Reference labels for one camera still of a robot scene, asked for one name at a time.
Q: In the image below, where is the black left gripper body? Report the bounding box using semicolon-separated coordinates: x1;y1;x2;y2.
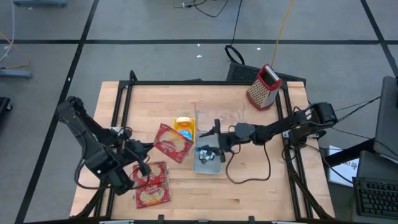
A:
123;139;153;177

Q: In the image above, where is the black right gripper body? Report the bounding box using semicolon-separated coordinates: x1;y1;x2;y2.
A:
213;118;251;164

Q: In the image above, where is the red popcorn packet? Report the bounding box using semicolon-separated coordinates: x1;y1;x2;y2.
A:
135;182;172;210
153;123;195;164
132;161;170;187

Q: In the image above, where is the light grey plastic bin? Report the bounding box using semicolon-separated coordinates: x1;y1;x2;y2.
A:
192;133;224;175

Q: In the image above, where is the clear plastic container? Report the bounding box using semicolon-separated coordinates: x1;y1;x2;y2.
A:
194;100;246;134

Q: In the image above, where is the yellow plastic basket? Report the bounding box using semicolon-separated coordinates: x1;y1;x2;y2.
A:
172;116;197;142

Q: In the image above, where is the black perforated panel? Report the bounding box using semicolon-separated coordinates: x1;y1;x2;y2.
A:
226;61;307;85

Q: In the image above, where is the white paper sheet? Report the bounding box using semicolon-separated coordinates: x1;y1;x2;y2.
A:
327;144;361;188

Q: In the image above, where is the black desk bar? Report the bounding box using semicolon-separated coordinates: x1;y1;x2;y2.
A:
323;138;376;168

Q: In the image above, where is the black floor object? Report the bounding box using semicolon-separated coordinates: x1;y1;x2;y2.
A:
0;96;14;114

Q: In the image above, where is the grey desk foot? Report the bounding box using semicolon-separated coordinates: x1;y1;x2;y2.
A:
0;68;34;80
12;0;68;7

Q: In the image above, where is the dark grey laptop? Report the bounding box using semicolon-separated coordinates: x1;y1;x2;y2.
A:
356;150;398;183

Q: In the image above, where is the black keyboard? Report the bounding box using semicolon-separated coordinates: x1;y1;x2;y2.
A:
352;176;398;219

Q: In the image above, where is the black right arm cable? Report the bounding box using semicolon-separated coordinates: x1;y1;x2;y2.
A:
225;144;272;185

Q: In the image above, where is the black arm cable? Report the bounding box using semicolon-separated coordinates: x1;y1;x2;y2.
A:
73;161;109;191
225;144;272;185

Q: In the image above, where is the black aluminium rig frame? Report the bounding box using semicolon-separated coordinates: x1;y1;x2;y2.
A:
72;70;335;224

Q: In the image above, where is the metal box grater red handle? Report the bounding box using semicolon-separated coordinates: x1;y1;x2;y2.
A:
246;63;284;111

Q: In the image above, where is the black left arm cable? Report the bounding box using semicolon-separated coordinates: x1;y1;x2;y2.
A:
73;161;109;191

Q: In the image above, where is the black floor cable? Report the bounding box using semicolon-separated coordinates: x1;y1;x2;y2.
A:
172;0;246;65

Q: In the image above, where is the yellow cable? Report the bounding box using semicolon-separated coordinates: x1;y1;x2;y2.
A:
270;0;295;68

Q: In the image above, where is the orange floor cable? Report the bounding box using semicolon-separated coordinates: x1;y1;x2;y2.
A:
0;30;32;70

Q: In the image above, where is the white floor cable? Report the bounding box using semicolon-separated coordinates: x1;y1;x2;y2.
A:
0;0;16;63

